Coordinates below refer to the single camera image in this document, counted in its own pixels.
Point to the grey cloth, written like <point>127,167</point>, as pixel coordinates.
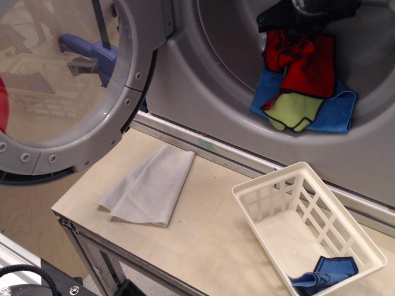
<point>150,191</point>

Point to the white plastic basket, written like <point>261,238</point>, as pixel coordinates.
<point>297,219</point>

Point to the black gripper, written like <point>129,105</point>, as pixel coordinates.
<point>305,17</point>

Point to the light blue cloth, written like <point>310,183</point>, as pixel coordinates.
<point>334,115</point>

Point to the red cloth black trim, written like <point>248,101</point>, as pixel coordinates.
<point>307,65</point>

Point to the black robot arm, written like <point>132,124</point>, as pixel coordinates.
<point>305,17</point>

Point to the aluminium table frame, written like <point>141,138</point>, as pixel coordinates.
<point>103,260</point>

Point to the lime green cloth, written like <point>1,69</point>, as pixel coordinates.
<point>292,111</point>

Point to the dark blue cloth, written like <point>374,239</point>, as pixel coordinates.
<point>327,272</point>

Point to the grey laundry machine body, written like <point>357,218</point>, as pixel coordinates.
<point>206,74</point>

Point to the black base with cable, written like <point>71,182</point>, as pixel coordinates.
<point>27,278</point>

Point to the grey round machine door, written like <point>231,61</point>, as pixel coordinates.
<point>57,119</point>

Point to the blue clamp handle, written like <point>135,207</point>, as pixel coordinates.
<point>106,57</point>

